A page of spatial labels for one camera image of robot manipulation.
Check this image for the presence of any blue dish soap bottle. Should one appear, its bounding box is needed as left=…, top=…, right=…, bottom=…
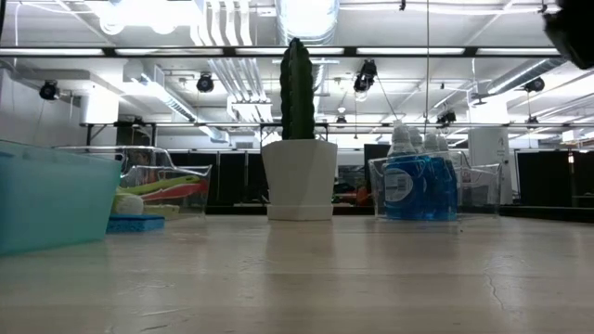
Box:
left=383, top=121, right=428, bottom=222
left=407, top=125, right=442, bottom=222
left=422, top=132, right=454, bottom=222

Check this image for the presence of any red dish brush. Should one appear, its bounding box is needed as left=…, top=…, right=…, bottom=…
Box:
left=137, top=179, right=211, bottom=203

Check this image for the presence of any lime green dish brush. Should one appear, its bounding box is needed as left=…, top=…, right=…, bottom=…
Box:
left=118, top=174, right=203, bottom=197

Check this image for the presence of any blue sponge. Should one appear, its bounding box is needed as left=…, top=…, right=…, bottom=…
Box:
left=106, top=213, right=166, bottom=235

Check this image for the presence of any yellow-green brush with white head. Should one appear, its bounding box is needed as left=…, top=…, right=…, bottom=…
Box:
left=112, top=193, right=181, bottom=217

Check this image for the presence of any white hexagonal plant pot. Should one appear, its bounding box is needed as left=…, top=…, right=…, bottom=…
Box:
left=261, top=138, right=339, bottom=223

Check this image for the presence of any black partition panel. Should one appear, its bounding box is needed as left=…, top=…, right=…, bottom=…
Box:
left=516, top=149, right=594, bottom=208
left=166, top=151, right=271, bottom=208

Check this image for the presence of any green cactus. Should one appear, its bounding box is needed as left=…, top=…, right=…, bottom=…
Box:
left=279, top=37, right=317, bottom=142

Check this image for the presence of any clear plastic bin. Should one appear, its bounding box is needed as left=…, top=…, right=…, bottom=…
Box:
left=368, top=149, right=504, bottom=222
left=53, top=146, right=213, bottom=222

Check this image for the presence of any black overhead rig bar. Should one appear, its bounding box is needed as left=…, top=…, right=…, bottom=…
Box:
left=0, top=45, right=565, bottom=59

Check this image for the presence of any white round pillar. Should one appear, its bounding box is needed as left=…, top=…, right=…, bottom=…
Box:
left=468, top=126, right=512, bottom=206

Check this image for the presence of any teal plastic bin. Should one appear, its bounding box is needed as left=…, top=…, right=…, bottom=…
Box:
left=0, top=140, right=124, bottom=257

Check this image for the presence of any black overhead camera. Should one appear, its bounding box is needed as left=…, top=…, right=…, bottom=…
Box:
left=352, top=58, right=379, bottom=95

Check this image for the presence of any silver ventilation duct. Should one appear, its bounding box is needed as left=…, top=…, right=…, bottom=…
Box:
left=275, top=0, right=341, bottom=45

